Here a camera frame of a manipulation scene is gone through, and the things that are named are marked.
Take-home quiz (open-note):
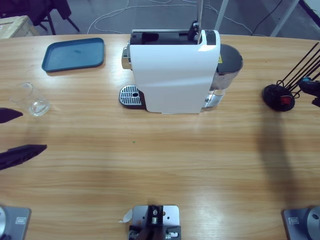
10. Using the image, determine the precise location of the white metal frame leg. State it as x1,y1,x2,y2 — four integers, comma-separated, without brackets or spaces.
269,0,300,38
214,0,230,32

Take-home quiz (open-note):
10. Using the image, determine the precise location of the white floor cable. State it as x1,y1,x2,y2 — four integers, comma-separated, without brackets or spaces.
86,0,253,35

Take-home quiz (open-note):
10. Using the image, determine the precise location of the wooden crate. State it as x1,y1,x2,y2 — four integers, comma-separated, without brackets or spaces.
0,15,41,40

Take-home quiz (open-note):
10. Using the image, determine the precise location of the black capsule holder with rods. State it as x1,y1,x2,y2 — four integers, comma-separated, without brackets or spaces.
262,41,320,112

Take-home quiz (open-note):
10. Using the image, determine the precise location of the clear drinking glass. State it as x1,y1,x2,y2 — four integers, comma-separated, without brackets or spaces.
9,82,51,117

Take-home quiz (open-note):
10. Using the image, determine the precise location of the white capsule coffee machine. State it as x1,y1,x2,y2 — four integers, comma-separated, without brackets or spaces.
118,29,221,115

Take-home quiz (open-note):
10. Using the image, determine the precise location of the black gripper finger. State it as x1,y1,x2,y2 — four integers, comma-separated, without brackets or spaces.
299,80,320,97
0,144,48,171
0,107,24,125

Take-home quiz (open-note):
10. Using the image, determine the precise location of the grey coffee machine lever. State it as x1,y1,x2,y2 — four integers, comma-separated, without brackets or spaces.
187,0,205,45

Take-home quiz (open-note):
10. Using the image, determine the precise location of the black floor cable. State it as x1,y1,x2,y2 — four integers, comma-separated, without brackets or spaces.
249,0,281,36

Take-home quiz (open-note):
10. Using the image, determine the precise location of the dark frame bar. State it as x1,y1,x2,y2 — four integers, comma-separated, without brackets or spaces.
298,0,320,26

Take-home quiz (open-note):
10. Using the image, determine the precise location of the white paper tag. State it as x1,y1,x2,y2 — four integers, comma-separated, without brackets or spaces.
118,208,134,224

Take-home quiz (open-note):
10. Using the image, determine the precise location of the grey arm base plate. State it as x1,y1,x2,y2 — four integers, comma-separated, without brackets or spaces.
0,205,32,240
282,205,320,240

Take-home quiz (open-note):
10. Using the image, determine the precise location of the blue plastic tray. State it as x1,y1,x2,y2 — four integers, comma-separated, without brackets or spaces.
41,37,106,74

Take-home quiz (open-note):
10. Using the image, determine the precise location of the grey camera mount black post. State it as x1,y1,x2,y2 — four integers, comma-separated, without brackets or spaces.
127,204,182,240

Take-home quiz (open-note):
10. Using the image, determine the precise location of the clear water tank black lid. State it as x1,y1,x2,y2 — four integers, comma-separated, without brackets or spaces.
203,43,244,111

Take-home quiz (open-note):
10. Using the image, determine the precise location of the black drip tray metal grille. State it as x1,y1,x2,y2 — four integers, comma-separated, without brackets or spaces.
118,84,147,111

